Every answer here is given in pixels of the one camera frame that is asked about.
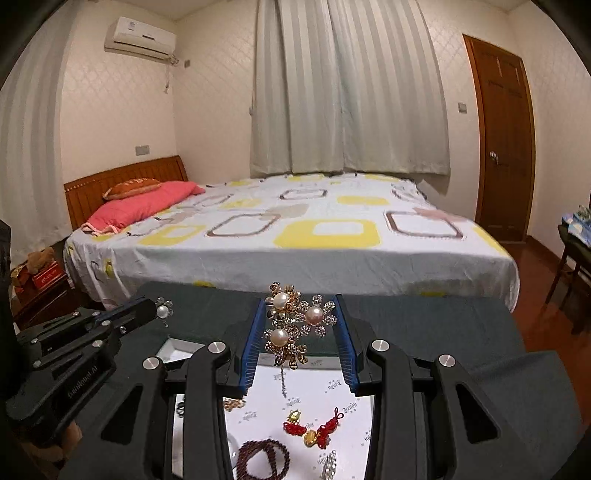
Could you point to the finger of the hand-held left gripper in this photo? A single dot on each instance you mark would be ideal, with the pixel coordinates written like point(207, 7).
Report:
point(138, 321)
point(111, 315)

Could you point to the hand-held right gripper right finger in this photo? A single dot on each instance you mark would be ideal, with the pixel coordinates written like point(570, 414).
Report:
point(346, 346)

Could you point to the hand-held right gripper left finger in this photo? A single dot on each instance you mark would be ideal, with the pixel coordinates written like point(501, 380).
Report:
point(251, 350)

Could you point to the pearl flower earring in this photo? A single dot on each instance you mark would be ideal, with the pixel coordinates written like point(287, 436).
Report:
point(162, 311)

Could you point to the pearl rhinestone brooch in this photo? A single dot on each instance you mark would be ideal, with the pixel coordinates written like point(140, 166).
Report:
point(279, 301)

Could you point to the white printed box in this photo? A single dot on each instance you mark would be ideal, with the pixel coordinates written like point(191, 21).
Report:
point(332, 401)

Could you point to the person's left hand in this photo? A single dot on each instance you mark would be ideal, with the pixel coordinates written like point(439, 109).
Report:
point(55, 454)

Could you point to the small gold trinket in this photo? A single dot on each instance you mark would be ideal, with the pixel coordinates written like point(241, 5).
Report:
point(233, 405)

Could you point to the dark wooden nightstand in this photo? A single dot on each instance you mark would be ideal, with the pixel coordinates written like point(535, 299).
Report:
point(41, 302)

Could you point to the red gift box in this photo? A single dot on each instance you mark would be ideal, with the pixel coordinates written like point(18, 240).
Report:
point(48, 276)

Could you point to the brown teddy bear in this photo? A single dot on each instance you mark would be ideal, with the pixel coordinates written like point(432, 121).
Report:
point(40, 259)

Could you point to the dark green table cloth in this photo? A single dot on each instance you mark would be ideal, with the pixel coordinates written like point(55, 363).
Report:
point(438, 318)

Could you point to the bed with patterned sheet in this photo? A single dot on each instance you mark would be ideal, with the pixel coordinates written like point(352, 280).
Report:
point(300, 258)

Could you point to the pink pillow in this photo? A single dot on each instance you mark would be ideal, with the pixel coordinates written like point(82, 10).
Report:
point(143, 205)

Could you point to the silver rhinestone clip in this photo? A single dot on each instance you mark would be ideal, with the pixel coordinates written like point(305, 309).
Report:
point(328, 466)

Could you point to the orange patterned pillow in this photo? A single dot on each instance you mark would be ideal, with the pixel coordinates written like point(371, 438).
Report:
point(131, 188)

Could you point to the wooden headboard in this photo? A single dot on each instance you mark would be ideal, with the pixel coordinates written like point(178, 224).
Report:
point(129, 174)

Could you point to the white sheer curtain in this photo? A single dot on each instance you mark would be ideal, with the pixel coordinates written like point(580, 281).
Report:
point(27, 161)

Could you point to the side table with items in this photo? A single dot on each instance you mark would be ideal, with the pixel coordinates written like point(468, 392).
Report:
point(570, 272)

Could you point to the pale grey window curtain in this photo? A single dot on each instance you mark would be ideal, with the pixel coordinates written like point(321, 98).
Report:
point(346, 92)

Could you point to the brown wooden door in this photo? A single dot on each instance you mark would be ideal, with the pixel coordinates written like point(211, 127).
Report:
point(503, 138)

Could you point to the blue white bundle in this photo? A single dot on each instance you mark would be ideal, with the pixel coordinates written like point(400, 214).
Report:
point(577, 224)

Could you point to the white air conditioner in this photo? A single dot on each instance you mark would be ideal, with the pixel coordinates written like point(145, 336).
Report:
point(141, 39)

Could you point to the grey wall socket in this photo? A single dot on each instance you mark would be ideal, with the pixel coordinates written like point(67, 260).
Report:
point(142, 149)

